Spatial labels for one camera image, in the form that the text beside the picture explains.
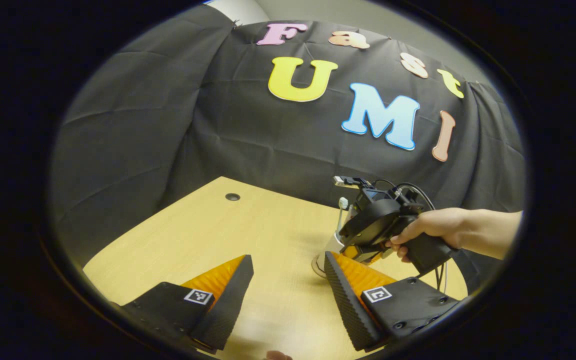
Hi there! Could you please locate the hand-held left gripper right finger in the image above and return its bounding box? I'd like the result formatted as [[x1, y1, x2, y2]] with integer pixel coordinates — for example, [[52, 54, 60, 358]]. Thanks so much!
[[324, 251, 463, 353]]

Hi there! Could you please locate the light wooden desktop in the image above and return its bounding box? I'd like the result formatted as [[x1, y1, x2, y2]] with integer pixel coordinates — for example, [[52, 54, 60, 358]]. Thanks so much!
[[83, 176, 469, 360]]

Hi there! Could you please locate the round cork coaster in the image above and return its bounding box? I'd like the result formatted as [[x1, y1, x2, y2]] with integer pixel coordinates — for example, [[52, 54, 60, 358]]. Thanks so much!
[[311, 252, 336, 279]]

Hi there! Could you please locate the black backdrop cloth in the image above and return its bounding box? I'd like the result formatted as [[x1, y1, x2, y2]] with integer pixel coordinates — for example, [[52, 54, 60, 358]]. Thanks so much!
[[50, 5, 526, 271]]

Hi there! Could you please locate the white cup with wooden handle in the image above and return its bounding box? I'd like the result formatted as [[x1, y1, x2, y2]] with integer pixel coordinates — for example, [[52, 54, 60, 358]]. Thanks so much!
[[324, 205, 356, 257]]

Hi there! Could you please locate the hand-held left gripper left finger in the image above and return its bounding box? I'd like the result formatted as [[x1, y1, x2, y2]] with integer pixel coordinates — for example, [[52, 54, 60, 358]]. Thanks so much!
[[112, 254, 255, 353]]

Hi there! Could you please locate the pale green toothbrush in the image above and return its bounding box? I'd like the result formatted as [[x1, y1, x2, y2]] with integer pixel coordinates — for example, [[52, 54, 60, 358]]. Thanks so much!
[[337, 197, 350, 236]]

